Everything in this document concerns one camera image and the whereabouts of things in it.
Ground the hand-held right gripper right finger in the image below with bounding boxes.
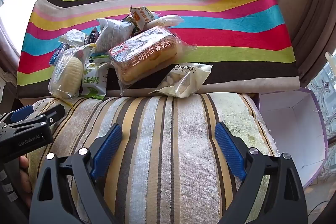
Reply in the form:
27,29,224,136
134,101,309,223
215,122,307,224

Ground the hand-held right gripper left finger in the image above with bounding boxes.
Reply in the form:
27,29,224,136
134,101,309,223
29,123,124,224

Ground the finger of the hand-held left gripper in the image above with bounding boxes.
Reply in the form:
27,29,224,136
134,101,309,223
0,105,34,123
5,104,66,132

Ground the clear blue print packet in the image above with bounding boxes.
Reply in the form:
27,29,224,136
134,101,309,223
50,43,66,67

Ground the white cardboard box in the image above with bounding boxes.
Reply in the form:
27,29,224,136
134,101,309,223
259,88,328,189

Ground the person's left hand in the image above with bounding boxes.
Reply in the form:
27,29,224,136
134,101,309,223
19,155,33,207

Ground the clear white bun packet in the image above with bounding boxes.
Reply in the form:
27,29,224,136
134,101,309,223
48,43,95,106

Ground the green and white packet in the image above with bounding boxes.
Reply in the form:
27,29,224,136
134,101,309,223
80,53,112,101

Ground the small white packet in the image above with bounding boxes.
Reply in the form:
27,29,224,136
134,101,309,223
58,29,88,46

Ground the cream nut packet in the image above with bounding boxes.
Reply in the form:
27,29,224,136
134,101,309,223
149,63,214,98

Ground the small dark snack packet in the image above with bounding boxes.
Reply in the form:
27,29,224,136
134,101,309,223
84,26,101,43

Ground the clear sponge cake packet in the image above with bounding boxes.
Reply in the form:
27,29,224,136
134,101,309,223
108,25,198,97

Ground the grey and white packet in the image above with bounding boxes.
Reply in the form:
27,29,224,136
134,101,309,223
94,18,135,52

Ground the small green packet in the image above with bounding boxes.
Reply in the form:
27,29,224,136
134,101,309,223
121,15,135,29

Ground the white and orange packet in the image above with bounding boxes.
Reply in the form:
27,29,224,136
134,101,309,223
129,6,160,31

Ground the colourful striped blanket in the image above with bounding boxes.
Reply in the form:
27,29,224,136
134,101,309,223
16,0,301,100

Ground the frosted pastry packet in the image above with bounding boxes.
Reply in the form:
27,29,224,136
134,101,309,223
146,15,184,30

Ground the beige curtain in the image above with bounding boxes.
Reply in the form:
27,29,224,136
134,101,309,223
231,0,336,88

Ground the black cable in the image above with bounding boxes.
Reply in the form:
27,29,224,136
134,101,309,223
307,202,336,217

